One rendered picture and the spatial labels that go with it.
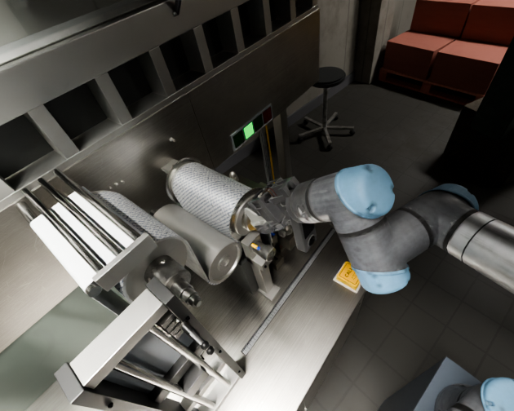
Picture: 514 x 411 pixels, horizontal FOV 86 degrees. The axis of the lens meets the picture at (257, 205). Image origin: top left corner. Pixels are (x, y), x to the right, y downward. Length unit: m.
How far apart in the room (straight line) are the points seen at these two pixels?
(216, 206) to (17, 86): 0.45
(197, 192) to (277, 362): 0.53
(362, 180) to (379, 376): 1.55
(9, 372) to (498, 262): 1.09
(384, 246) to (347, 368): 1.45
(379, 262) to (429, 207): 0.12
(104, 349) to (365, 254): 0.37
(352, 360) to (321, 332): 0.93
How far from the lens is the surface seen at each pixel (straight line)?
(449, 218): 0.49
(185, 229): 0.76
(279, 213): 0.55
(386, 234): 0.43
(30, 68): 0.73
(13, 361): 1.05
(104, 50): 0.77
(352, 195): 0.38
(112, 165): 0.82
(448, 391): 0.92
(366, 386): 1.83
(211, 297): 1.02
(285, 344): 0.92
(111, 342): 0.44
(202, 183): 0.75
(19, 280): 0.88
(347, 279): 0.97
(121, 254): 0.48
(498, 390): 0.75
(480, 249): 0.47
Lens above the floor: 1.79
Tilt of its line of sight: 48 degrees down
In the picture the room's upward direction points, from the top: 13 degrees counter-clockwise
